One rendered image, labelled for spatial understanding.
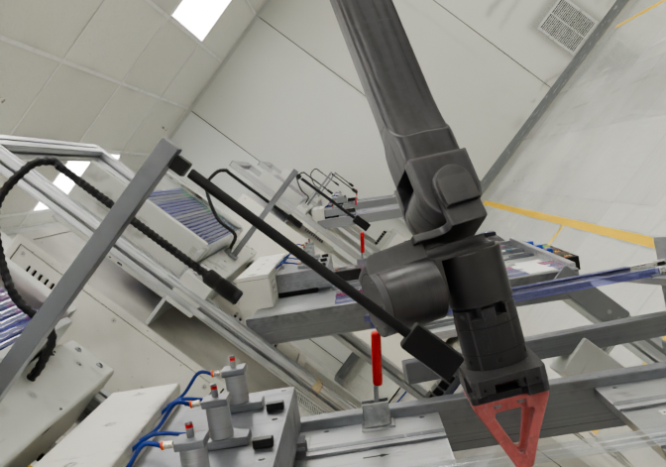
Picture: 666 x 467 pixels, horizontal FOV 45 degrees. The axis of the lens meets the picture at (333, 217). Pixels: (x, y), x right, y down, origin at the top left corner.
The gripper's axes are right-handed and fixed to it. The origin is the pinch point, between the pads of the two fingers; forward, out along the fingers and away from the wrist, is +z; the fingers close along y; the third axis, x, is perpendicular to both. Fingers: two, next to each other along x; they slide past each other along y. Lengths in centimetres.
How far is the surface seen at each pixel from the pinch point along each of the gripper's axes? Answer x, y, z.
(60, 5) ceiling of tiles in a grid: -132, -356, -153
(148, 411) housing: -34.6, -8.5, -10.6
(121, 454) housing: -33.9, 3.7, -10.4
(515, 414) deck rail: 2.9, -19.1, 3.0
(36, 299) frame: -49, -23, -24
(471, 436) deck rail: -2.7, -19.2, 4.2
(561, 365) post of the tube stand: 13.8, -40.9, 5.5
